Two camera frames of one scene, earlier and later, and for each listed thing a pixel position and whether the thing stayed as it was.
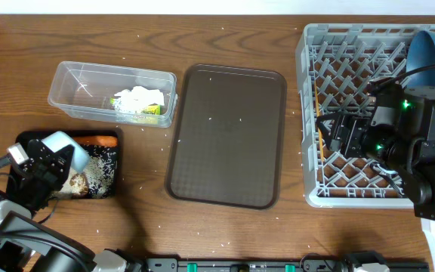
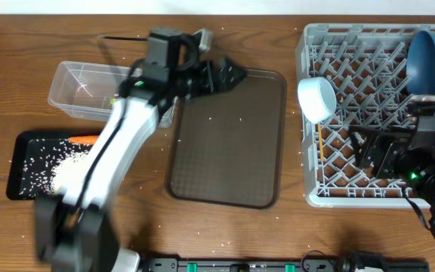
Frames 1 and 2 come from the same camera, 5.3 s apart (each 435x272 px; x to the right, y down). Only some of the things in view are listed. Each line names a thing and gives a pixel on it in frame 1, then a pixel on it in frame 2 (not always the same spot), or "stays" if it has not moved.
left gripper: (46, 162) to (210, 76)
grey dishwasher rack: (337, 65) stays
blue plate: (427, 48) stays
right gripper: (345, 133) to (376, 156)
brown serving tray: (227, 140) stays
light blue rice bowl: (59, 140) to (316, 99)
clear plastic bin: (112, 94) stays
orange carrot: (103, 140) stays
